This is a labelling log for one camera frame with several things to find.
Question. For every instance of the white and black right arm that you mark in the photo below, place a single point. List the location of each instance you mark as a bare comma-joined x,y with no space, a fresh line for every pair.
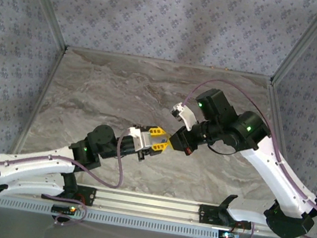
276,174

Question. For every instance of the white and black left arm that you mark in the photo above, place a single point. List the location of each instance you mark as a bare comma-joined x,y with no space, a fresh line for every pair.
33,167

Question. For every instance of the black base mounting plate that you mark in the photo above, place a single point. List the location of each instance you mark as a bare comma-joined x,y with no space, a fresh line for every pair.
90,195
205,214

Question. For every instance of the small black circuit board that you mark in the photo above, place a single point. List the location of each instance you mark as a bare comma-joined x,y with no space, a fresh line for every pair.
229,236
62,209

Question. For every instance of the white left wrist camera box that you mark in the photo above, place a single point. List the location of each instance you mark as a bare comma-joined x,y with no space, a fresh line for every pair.
140,138

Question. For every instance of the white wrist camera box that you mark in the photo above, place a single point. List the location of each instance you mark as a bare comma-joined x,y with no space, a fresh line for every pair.
187,117
140,138

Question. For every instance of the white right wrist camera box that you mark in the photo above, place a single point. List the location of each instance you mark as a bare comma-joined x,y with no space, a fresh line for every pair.
187,117

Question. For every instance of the aluminium table side rail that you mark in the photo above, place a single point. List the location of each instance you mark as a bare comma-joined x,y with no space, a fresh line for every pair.
274,95
43,88

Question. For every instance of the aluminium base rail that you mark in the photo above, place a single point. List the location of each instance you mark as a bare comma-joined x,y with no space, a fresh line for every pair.
148,205

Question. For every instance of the aluminium frame corner post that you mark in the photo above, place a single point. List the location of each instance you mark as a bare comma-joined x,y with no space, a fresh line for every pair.
304,42
48,2

